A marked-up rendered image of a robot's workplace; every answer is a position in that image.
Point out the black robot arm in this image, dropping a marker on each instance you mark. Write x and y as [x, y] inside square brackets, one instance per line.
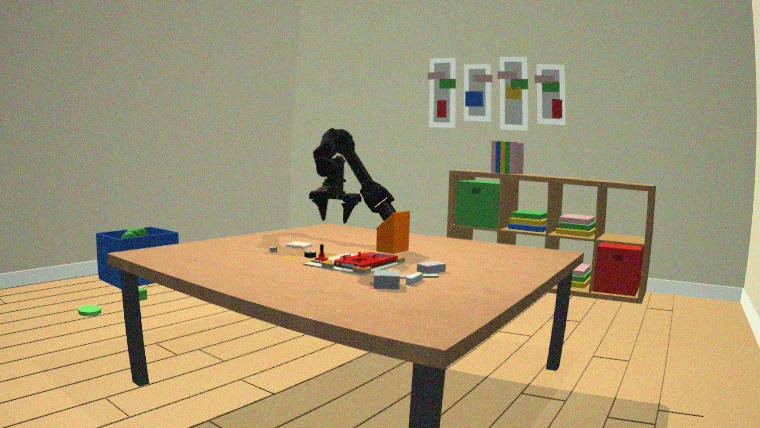
[340, 141]

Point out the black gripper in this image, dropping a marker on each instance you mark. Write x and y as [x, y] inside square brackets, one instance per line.
[350, 199]

